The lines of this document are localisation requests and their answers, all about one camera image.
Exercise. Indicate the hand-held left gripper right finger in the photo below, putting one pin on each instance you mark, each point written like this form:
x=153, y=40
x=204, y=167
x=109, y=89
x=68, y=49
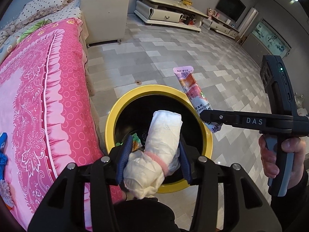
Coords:
x=184, y=159

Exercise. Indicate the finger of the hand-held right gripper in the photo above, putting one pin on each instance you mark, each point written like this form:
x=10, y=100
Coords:
x=217, y=117

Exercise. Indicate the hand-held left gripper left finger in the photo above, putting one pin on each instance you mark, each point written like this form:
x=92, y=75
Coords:
x=125, y=154

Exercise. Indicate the green and orange snack packet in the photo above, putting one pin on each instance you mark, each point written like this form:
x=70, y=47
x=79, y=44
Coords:
x=136, y=141

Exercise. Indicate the white diaper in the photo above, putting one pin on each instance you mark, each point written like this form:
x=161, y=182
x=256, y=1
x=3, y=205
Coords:
x=164, y=130

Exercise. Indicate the pink stick wrapper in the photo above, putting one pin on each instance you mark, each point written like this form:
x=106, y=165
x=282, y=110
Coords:
x=190, y=87

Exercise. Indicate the yellow trash bin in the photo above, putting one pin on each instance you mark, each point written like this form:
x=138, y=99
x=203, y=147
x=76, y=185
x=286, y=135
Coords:
x=144, y=88

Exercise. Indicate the pale fluffy chenille cloth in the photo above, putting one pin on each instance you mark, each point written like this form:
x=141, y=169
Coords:
x=4, y=191

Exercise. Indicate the person's right forearm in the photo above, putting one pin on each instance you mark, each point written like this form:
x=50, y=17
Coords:
x=294, y=210

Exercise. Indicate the person's right hand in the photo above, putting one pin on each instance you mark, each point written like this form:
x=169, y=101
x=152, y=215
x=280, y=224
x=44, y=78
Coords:
x=301, y=154

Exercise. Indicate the white plastic bag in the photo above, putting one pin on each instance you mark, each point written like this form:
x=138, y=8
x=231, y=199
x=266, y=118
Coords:
x=300, y=105

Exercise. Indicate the landscape picture panel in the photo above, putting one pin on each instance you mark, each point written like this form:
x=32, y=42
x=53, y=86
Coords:
x=270, y=38

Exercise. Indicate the cream television stand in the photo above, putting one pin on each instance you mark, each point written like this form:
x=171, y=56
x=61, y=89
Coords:
x=222, y=27

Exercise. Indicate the pink figurine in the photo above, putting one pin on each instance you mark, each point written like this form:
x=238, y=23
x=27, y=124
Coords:
x=213, y=13

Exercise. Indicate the white standing air conditioner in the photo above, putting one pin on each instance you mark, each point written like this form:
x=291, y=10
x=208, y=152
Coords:
x=249, y=17

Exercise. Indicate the cream coffee table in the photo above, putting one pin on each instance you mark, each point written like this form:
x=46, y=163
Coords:
x=164, y=14

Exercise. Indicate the pink floral blanket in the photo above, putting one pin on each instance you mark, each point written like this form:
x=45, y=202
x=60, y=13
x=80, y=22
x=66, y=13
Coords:
x=36, y=77

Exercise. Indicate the yellow pot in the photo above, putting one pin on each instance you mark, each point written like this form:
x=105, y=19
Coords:
x=187, y=2

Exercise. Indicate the cream bedside cabinet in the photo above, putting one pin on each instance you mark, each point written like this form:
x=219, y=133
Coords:
x=103, y=17

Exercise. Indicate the green striped cloth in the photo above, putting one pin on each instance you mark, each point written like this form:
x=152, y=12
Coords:
x=33, y=27

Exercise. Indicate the grey floral quilt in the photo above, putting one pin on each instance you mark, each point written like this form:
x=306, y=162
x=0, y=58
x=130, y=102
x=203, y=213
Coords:
x=7, y=46

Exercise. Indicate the polka dot pillow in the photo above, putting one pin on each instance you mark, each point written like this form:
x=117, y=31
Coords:
x=43, y=4

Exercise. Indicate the wall television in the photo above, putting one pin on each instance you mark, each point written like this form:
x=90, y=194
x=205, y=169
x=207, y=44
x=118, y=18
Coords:
x=230, y=4

